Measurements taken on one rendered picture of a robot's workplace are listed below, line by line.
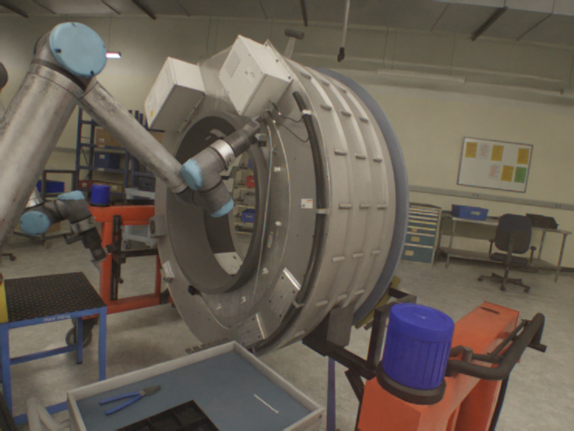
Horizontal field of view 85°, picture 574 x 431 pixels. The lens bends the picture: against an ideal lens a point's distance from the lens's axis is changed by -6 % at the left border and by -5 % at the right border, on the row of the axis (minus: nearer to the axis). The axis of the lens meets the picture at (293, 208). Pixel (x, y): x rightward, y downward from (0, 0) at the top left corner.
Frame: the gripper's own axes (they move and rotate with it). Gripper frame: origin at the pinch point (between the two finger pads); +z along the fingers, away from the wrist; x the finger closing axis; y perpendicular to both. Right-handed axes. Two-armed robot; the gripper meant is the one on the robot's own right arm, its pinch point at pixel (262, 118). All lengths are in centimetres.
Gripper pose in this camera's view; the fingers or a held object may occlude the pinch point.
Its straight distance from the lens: 126.4
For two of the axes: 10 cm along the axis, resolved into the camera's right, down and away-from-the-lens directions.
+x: 1.1, -5.4, -8.3
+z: 6.4, -6.0, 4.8
